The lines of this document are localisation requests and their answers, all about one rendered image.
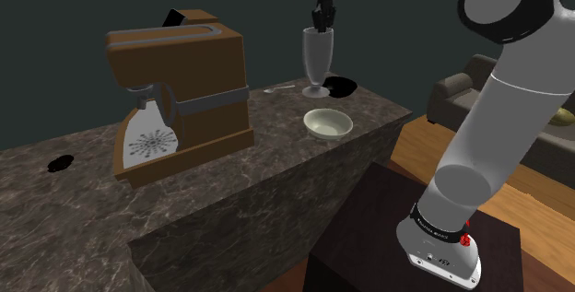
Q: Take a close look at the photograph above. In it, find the small black lump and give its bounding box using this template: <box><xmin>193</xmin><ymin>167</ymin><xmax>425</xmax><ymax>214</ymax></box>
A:
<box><xmin>46</xmin><ymin>154</ymin><xmax>76</xmax><ymax>174</ymax></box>

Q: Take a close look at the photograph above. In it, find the silver spoon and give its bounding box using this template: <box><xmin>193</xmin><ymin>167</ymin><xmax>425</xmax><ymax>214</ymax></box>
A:
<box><xmin>263</xmin><ymin>85</ymin><xmax>297</xmax><ymax>95</ymax></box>

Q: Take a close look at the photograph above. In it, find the tall clear footed glass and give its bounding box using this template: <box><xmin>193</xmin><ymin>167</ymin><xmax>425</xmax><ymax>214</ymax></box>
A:
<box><xmin>300</xmin><ymin>26</ymin><xmax>335</xmax><ymax>99</ymax></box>

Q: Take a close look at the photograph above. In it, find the white bowl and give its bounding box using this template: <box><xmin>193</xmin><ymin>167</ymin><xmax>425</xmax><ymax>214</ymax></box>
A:
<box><xmin>302</xmin><ymin>108</ymin><xmax>355</xmax><ymax>142</ymax></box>

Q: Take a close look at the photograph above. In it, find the dark robot stand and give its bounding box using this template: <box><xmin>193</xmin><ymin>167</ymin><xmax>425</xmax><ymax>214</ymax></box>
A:
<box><xmin>302</xmin><ymin>161</ymin><xmax>522</xmax><ymax>292</ymax></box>

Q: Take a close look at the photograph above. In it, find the brown stand mixer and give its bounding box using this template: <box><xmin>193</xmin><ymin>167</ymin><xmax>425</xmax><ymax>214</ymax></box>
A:
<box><xmin>104</xmin><ymin>8</ymin><xmax>256</xmax><ymax>190</ymax></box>

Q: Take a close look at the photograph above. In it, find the brown sofa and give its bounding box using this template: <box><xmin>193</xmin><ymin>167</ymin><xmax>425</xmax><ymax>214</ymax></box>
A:
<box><xmin>426</xmin><ymin>53</ymin><xmax>575</xmax><ymax>190</ymax></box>

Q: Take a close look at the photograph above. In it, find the black bowl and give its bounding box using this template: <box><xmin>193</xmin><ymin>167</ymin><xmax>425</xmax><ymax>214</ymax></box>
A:
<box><xmin>322</xmin><ymin>76</ymin><xmax>359</xmax><ymax>99</ymax></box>

